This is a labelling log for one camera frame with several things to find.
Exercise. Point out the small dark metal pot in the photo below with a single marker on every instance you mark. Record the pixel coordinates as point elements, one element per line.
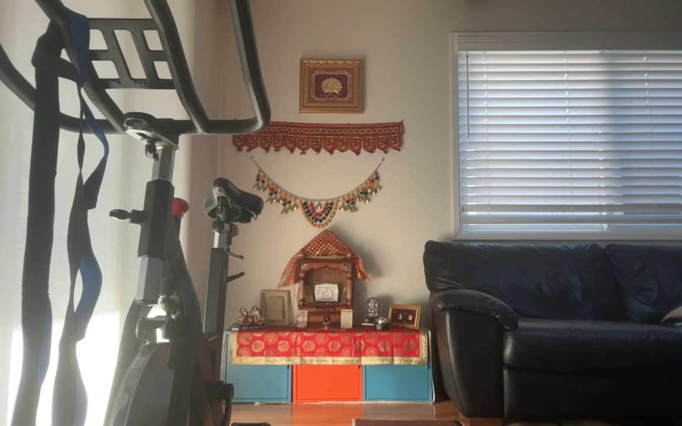
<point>382,323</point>

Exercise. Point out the pair of painted figurines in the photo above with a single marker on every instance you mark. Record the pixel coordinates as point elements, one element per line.
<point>250,318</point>

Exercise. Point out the red embroidered wall hanging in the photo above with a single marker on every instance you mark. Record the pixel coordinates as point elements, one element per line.
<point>317,136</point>

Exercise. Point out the gold framed lotus picture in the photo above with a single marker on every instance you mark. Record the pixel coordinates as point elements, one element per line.
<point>332,86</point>

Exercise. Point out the beaded garland wall hanging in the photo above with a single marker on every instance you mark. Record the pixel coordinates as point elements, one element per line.
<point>317,213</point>

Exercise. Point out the small dark framed picture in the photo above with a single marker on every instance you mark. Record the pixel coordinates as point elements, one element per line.
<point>404,317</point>

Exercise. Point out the small white card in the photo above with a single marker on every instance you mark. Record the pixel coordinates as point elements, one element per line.
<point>346,319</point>

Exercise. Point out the gold photo frame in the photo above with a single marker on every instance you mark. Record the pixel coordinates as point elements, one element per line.
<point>276,307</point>

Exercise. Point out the red gold patterned cloth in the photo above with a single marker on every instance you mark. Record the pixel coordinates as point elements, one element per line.
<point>329,346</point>

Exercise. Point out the white window blinds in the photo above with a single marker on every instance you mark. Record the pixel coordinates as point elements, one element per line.
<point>584,136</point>

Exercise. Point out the wooden home shrine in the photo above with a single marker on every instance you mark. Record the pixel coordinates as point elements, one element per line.
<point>324,272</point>

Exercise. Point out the silver idol statue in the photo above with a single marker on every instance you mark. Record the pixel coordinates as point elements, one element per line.
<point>372,309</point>

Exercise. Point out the black leather sofa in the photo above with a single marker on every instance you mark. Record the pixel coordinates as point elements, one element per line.
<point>554,349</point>

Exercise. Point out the black exercise bike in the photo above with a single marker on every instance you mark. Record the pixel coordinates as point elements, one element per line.
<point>157,225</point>

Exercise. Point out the orange storage cube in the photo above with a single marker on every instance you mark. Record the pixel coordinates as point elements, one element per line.
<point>327,383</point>

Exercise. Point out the blue storage cube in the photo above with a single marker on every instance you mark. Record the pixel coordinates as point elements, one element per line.
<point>398,383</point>
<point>258,383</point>

